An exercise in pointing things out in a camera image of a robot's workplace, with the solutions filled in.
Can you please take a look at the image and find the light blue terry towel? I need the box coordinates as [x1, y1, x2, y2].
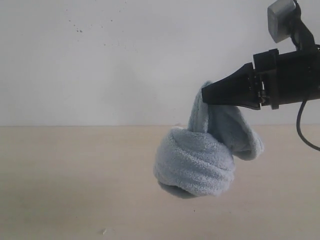
[153, 91, 264, 197]

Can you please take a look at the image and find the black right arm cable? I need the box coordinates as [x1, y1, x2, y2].
[296, 99, 320, 152]

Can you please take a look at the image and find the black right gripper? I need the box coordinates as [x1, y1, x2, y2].
[201, 46, 320, 110]

